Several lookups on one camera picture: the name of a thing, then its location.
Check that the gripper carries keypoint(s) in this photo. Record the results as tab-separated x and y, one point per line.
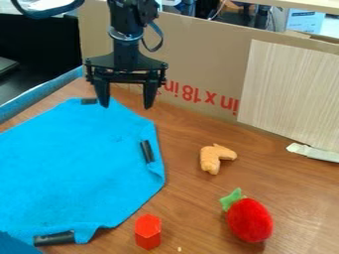
127	63

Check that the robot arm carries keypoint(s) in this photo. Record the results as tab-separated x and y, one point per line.
129	15

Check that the blue cloth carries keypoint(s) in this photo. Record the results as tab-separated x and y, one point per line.
75	172

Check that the orange toy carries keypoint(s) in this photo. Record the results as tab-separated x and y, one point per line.
214	157

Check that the red hexagonal block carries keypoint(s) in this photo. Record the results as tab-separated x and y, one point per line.
148	231

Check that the white board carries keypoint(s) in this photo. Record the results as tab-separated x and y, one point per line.
291	94

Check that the red plush strawberry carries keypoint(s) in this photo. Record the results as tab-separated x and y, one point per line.
247	216

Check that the white paper scrap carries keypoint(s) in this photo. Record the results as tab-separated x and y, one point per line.
312	152

